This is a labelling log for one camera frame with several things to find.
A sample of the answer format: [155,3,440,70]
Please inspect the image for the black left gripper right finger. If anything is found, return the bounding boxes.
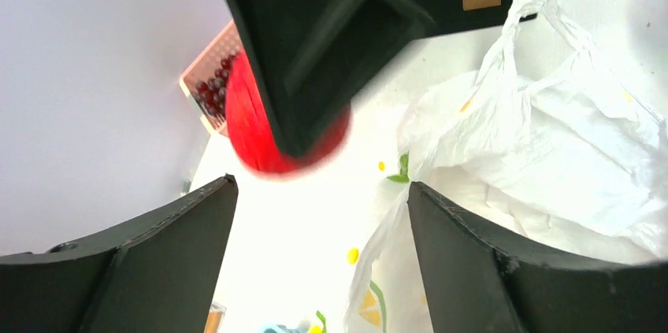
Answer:
[407,182,667,332]

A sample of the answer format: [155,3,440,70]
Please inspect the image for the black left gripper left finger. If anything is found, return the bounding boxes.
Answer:
[1,175,239,332]

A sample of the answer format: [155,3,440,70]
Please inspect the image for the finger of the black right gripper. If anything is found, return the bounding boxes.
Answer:
[226,0,433,157]

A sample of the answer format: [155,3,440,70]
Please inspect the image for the red apple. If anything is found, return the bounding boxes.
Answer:
[225,51,351,176]

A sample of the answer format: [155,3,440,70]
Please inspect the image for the white plastic grocery bag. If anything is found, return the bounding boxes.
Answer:
[328,0,667,332]

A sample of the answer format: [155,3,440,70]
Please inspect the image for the blue perforated plastic basket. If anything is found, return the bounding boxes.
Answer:
[258,324,308,333]

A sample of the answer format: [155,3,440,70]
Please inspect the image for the dark red grapes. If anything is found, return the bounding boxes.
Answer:
[194,55,235,120]

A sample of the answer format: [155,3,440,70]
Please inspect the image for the pink perforated plastic basket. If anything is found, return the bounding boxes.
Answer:
[180,22,243,136]

